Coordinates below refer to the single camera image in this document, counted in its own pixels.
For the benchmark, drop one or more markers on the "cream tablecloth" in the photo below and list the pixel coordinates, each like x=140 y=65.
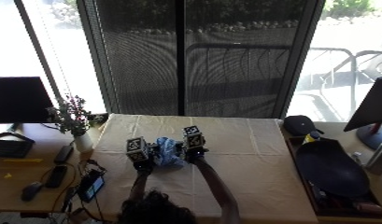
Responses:
x=224 y=168

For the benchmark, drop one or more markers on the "right glove marker cube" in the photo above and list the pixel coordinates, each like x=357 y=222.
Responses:
x=193 y=137

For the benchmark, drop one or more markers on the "dark monitor with round stand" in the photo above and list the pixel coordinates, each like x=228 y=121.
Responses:
x=373 y=112

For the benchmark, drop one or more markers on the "black remote control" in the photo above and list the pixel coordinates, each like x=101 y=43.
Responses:
x=63 y=154

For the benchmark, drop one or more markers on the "purple flower bouquet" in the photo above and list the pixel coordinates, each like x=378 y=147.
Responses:
x=69 y=115

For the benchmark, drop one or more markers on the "black device with blue screen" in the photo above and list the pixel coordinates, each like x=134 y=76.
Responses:
x=91 y=185

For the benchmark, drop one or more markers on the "black computer mouse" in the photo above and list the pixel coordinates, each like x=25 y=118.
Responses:
x=31 y=190

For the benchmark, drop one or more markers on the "yellow pencil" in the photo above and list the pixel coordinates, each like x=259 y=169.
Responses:
x=23 y=160

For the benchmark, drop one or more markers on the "white flower vase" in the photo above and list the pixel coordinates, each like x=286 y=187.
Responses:
x=83 y=142

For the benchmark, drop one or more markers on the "left glove marker cube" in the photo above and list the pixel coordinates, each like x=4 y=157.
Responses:
x=137 y=148

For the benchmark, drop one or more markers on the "black computer monitor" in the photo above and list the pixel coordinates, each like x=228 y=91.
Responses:
x=16 y=99

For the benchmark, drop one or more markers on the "blue cloth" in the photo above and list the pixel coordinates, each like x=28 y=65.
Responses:
x=168 y=151

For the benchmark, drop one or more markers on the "dark oval plate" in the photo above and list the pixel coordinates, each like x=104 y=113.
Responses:
x=331 y=168

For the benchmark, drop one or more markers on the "dark mesh window screen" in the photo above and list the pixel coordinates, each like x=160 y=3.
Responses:
x=198 y=59

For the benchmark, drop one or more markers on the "black smartphone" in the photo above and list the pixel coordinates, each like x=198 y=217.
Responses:
x=56 y=176

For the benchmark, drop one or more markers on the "brown wooden tray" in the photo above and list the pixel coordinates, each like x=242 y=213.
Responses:
x=322 y=202

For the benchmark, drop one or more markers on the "black pouch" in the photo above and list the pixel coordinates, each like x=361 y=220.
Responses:
x=299 y=125

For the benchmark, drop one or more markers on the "glove marker cube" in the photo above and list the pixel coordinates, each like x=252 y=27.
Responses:
x=137 y=148
x=193 y=137

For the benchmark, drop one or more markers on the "black keyboard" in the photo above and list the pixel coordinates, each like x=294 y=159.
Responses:
x=8 y=148

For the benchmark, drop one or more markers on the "person's left hand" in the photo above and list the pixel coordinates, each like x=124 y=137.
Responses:
x=142 y=161

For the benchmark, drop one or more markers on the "person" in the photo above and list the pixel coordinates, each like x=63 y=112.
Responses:
x=157 y=208

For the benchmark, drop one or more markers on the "person's right hand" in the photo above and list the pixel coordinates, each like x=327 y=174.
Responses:
x=192 y=153

